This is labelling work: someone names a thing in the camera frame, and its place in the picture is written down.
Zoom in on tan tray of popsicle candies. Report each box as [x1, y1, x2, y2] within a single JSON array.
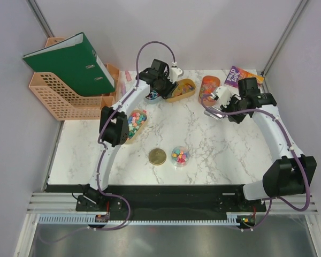
[[165, 79, 196, 103]]

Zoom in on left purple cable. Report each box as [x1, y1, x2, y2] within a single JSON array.
[[37, 41, 177, 244]]

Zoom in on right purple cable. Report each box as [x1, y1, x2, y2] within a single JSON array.
[[200, 92, 311, 232]]

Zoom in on purple cable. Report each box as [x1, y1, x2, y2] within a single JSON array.
[[37, 41, 177, 244], [200, 92, 311, 232]]

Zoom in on silver metal scoop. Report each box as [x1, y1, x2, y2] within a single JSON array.
[[204, 107, 225, 120]]

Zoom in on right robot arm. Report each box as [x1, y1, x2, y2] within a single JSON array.
[[215, 78, 317, 211]]

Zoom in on Roald Dahl book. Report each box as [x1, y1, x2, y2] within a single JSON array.
[[224, 66, 264, 88]]

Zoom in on orange tray of gummies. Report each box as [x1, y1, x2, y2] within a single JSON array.
[[198, 75, 220, 103]]

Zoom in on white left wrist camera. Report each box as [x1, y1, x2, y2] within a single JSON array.
[[168, 62, 184, 83]]

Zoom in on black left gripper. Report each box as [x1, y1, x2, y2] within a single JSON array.
[[155, 72, 179, 101]]

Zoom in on grey tray of lollipops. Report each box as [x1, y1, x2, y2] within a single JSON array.
[[144, 90, 163, 104]]

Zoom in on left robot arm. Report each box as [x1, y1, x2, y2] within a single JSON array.
[[83, 59, 182, 210]]

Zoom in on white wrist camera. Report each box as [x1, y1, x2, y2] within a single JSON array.
[[168, 62, 184, 83], [210, 86, 233, 108]]

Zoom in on beige tray of star candies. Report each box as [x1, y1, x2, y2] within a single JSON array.
[[125, 110, 148, 144]]

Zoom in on gold jar lid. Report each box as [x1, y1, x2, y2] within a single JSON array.
[[148, 148, 166, 165]]

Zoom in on green ring binder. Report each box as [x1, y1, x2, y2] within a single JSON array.
[[23, 32, 116, 97]]

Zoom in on peach desk organizer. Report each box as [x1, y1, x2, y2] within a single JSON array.
[[29, 37, 120, 120]]

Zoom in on clear plastic jar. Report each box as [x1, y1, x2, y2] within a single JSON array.
[[171, 146, 190, 167]]

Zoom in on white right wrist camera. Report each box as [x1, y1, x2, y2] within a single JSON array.
[[210, 86, 233, 108]]

